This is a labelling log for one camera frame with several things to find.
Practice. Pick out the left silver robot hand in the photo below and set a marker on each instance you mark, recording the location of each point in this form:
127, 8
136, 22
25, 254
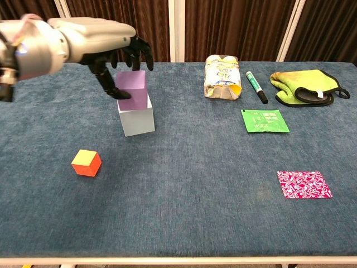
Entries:
94, 39

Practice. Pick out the purple cube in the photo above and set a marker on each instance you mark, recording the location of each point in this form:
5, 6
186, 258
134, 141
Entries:
134, 83

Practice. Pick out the small orange cube yellow face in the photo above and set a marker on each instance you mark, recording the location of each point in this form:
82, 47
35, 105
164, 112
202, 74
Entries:
86, 164

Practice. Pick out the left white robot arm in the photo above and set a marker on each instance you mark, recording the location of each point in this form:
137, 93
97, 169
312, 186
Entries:
36, 56

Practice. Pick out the large light blue cube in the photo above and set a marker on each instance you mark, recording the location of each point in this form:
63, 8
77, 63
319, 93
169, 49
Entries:
136, 123

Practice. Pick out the clear yellow snack bag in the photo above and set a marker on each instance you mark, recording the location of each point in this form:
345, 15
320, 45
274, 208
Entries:
221, 78

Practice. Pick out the blue felt table cover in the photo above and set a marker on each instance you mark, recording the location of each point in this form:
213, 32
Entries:
195, 167

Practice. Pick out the green marker pen black cap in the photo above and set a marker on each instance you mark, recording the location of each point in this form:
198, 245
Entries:
255, 85

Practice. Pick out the green sachet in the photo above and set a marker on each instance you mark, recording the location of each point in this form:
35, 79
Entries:
265, 120

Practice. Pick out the green cloth black trim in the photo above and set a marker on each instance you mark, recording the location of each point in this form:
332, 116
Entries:
301, 81

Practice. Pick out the pink white patterned card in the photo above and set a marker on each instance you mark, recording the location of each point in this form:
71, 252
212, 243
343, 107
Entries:
304, 184

